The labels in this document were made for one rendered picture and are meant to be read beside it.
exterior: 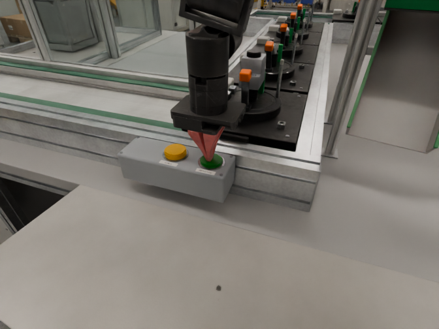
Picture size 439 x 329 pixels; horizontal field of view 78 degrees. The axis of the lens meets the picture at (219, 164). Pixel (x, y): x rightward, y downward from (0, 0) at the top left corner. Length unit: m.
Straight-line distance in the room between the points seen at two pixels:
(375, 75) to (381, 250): 0.31
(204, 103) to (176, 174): 0.15
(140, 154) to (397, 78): 0.48
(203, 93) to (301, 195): 0.27
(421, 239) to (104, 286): 0.53
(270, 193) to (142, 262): 0.26
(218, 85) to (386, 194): 0.43
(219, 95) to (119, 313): 0.33
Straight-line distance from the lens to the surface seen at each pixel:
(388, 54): 0.62
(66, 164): 0.73
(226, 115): 0.40
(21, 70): 1.20
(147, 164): 0.50
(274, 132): 0.56
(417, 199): 0.68
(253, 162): 0.50
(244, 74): 0.54
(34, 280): 0.53
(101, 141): 0.66
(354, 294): 0.48
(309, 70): 0.92
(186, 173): 0.47
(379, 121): 0.57
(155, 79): 0.88
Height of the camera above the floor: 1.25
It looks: 38 degrees down
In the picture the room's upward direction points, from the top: straight up
